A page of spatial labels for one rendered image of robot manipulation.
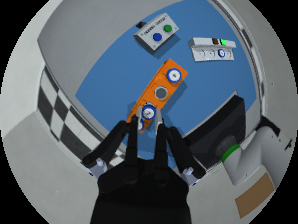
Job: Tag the blue bench mat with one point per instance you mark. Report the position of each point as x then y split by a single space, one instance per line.
119 77

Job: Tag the orange tube rack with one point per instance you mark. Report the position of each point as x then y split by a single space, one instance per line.
159 79

